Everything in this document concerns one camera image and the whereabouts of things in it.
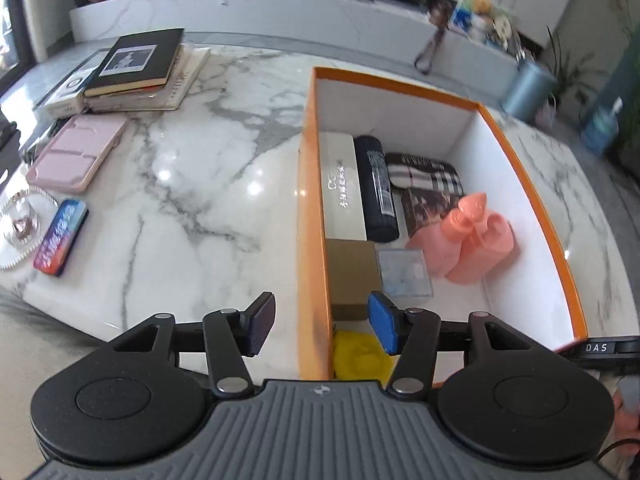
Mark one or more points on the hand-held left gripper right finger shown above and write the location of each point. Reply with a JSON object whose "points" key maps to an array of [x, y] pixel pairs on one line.
{"points": [[385, 322]]}

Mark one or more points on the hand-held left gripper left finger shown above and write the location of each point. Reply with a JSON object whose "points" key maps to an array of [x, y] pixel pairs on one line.
{"points": [[260, 325]]}

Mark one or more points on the yellow cloth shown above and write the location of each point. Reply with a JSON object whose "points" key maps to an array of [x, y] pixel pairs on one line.
{"points": [[360, 355]]}

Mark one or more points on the small clear plastic box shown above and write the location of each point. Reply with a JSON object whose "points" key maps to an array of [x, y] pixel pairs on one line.
{"points": [[404, 275]]}

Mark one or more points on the brown cardboard box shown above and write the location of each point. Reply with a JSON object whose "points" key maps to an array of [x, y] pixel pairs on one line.
{"points": [[352, 280]]}

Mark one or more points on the pink bottle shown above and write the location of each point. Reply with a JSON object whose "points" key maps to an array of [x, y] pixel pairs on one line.
{"points": [[432, 250]]}

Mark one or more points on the figure print card box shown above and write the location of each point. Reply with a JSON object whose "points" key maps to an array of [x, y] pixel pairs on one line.
{"points": [[425, 210]]}

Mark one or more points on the plaid case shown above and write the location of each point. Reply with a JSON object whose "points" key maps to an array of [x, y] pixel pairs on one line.
{"points": [[425, 172]]}

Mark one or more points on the orange cardboard box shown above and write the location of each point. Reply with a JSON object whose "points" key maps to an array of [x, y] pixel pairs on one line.
{"points": [[500, 170]]}

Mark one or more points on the person's right hand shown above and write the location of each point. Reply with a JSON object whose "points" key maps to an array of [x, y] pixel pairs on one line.
{"points": [[627, 427]]}

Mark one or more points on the black cylinder bottle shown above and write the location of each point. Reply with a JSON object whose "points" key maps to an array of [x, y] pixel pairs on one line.
{"points": [[380, 190]]}

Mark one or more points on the long white box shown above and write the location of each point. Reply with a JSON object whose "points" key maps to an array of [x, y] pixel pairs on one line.
{"points": [[342, 185]]}

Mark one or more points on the colourful tin case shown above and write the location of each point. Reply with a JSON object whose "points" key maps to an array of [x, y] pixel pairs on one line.
{"points": [[61, 237]]}

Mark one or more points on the blue water bottle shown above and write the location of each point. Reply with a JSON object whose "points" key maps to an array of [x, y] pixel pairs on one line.
{"points": [[602, 127]]}

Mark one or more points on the beige book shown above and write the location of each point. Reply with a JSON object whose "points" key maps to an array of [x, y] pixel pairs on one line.
{"points": [[180, 90]]}

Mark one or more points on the pink tray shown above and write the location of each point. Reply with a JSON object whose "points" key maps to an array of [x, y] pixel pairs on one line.
{"points": [[75, 155]]}

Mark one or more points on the glass dish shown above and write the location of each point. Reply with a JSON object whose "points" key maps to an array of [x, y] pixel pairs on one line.
{"points": [[22, 230]]}

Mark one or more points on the grey cylinder bin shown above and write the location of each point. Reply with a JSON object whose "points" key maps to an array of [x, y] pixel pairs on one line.
{"points": [[527, 92]]}

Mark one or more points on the green potted plant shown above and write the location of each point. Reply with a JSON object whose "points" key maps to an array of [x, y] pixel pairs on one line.
{"points": [[565, 70]]}

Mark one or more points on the black book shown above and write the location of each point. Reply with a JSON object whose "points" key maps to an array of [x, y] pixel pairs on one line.
{"points": [[135, 62]]}

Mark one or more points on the white flat device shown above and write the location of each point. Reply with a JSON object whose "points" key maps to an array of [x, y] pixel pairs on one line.
{"points": [[65, 95]]}

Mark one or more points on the cluster of small toys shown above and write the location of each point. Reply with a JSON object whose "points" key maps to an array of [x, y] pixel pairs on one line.
{"points": [[482, 17]]}

